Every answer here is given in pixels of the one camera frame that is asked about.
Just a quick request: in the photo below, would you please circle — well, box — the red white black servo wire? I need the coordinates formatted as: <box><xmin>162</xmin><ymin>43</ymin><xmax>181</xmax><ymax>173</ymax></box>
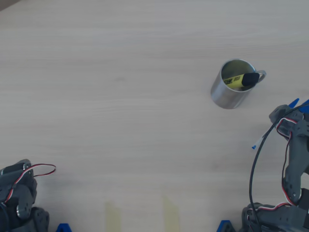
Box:
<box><xmin>254</xmin><ymin>116</ymin><xmax>299</xmax><ymax>211</ymax></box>
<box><xmin>4</xmin><ymin>163</ymin><xmax>57</xmax><ymax>206</ymax></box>

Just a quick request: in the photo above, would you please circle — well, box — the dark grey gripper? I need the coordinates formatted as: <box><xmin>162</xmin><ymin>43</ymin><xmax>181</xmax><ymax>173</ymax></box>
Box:
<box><xmin>268</xmin><ymin>104</ymin><xmax>305</xmax><ymax>126</ymax></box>

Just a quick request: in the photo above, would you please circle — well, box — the silver metal cup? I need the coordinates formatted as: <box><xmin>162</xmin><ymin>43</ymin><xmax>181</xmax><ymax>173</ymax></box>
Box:
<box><xmin>210</xmin><ymin>58</ymin><xmax>267</xmax><ymax>110</ymax></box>

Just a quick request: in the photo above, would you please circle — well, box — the yellow highlighter black cap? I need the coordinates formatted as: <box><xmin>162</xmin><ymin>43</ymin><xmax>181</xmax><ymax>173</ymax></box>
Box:
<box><xmin>223</xmin><ymin>72</ymin><xmax>259</xmax><ymax>88</ymax></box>

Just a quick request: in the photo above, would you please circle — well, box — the blue printed camera mount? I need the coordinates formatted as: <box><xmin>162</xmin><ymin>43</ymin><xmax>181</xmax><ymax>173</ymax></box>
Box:
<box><xmin>298</xmin><ymin>98</ymin><xmax>309</xmax><ymax>114</ymax></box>

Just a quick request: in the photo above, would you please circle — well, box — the blue arm base mount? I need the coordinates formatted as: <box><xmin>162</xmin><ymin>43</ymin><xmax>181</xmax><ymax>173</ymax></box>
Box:
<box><xmin>215</xmin><ymin>219</ymin><xmax>236</xmax><ymax>232</ymax></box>

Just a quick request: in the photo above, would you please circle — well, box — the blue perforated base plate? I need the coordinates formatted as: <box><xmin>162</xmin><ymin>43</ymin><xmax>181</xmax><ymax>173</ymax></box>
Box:
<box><xmin>56</xmin><ymin>223</ymin><xmax>73</xmax><ymax>232</ymax></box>

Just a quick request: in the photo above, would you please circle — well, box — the yellow masking tape strip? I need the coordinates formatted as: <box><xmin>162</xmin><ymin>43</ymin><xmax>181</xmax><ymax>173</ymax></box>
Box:
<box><xmin>104</xmin><ymin>201</ymin><xmax>122</xmax><ymax>232</ymax></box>
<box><xmin>162</xmin><ymin>195</ymin><xmax>181</xmax><ymax>232</ymax></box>

